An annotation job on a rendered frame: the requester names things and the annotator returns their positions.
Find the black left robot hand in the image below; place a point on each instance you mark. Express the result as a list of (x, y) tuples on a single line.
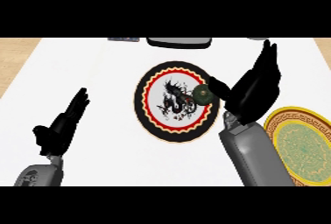
[(59, 129)]

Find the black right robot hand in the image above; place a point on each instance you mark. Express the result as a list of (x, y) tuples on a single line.
[(251, 93)]

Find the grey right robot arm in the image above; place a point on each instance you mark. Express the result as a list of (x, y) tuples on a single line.
[(251, 156)]

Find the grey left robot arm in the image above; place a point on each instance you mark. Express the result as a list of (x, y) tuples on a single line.
[(39, 172)]

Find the dark green squash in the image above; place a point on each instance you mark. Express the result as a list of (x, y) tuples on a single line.
[(202, 94)]

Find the black dragon print plate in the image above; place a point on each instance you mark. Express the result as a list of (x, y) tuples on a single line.
[(171, 102)]

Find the yellow green ornate plate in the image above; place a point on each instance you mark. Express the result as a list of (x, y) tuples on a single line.
[(301, 148)]

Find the white placemat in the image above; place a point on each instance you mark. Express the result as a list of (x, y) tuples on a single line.
[(128, 157)]

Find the grey round object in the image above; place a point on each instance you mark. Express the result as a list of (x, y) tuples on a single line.
[(257, 38)]

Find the black grey tray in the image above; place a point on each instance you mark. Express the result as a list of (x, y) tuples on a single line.
[(178, 42)]

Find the dark blue flat object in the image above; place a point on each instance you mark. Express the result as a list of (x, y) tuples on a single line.
[(122, 39)]

